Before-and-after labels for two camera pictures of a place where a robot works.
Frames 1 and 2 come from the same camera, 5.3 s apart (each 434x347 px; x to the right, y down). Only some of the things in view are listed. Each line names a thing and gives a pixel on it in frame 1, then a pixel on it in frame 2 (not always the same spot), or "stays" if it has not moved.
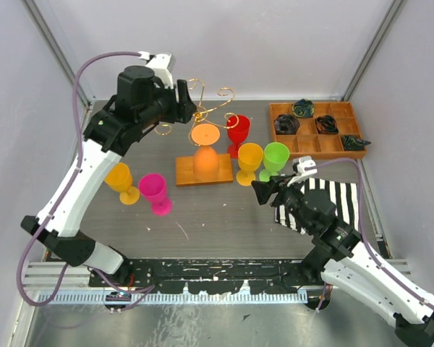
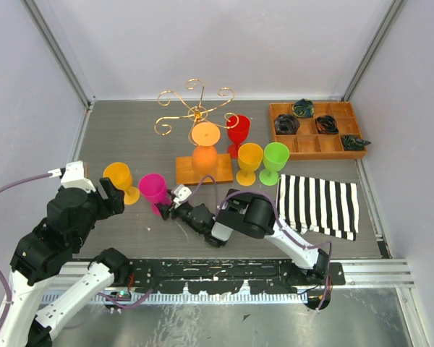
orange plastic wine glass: x=206 y=163 stays
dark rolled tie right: x=351 y=144 stays
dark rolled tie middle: x=326 y=124 stays
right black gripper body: x=289 y=196 -> x=184 y=212
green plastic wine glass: x=275 y=155 stays
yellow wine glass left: x=118 y=178 stays
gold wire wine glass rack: x=167 y=132 -> x=188 y=173
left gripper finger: x=186 y=107 -> x=116 y=196
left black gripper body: x=166 y=106 -> x=100 y=207
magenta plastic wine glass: x=152 y=186 stays
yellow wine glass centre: x=249 y=157 stays
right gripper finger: x=265 y=190 -> x=164 y=209
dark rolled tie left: x=286 y=124 stays
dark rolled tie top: x=303 y=108 stays
